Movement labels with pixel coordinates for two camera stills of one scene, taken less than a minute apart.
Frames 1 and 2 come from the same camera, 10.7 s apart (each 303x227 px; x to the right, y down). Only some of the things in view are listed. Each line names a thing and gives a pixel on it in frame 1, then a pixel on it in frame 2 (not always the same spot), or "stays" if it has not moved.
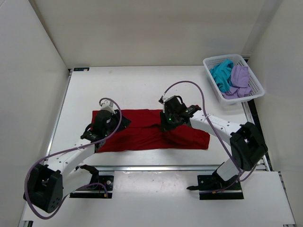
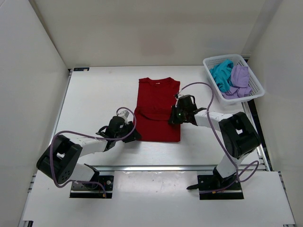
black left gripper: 125,123 → 134,135
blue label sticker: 76,69 stays
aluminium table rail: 158,168 stays
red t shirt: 145,133 → 155,99
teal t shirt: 221,73 stays
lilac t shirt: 240,80 stays
